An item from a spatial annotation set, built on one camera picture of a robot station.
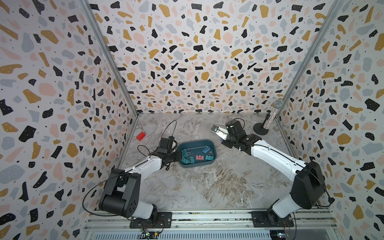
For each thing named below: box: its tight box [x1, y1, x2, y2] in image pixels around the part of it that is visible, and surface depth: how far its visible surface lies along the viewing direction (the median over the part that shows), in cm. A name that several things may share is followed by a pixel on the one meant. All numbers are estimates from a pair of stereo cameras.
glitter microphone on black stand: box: [253, 99, 284, 136], surface depth 102 cm
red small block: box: [136, 132, 146, 141], surface depth 108 cm
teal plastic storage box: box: [177, 139, 218, 168], surface depth 99 cm
